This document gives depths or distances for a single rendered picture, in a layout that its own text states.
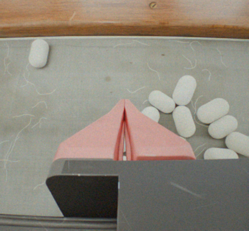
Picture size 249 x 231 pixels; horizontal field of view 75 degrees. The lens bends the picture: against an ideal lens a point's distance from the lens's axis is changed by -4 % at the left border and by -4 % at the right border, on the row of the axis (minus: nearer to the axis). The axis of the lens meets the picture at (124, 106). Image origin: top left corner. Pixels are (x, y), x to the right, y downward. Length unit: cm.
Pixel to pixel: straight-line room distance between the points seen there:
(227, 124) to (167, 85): 8
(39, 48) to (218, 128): 22
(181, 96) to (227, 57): 10
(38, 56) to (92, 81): 7
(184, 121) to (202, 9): 15
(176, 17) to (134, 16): 5
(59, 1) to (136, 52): 12
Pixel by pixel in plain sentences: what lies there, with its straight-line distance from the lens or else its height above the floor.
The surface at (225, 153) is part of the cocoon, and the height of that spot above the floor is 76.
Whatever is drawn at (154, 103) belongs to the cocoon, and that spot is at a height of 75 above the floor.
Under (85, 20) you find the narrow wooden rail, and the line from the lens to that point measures 23.
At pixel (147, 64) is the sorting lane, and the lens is 22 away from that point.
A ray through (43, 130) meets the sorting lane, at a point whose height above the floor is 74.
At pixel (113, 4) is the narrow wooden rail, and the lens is 25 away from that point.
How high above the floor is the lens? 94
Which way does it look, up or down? 77 degrees down
